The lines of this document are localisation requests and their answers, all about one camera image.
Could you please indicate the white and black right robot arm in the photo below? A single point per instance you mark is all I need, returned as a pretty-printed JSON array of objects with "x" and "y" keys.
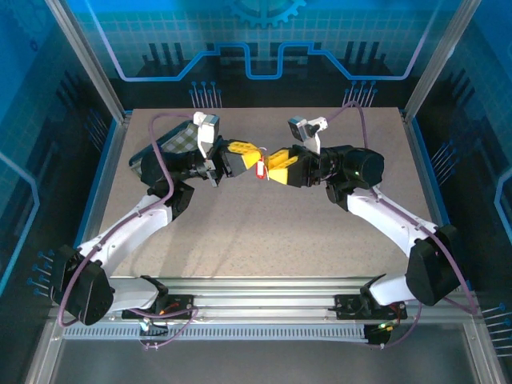
[{"x": 384, "y": 212}]

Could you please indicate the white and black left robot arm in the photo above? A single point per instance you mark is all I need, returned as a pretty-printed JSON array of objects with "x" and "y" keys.
[{"x": 128, "y": 228}]

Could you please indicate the teal tray with checkered cloth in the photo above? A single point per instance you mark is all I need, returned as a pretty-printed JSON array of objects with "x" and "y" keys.
[{"x": 176, "y": 140}]

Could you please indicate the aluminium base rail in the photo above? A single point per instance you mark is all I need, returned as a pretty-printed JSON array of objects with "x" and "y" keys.
[{"x": 260, "y": 296}]

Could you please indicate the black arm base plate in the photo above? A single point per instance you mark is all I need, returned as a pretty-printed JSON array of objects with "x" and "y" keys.
[
  {"x": 184, "y": 306},
  {"x": 344, "y": 306}
]

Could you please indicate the aluminium frame post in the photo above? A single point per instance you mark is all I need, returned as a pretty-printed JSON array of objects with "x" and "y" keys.
[
  {"x": 437, "y": 64},
  {"x": 93, "y": 64}
]

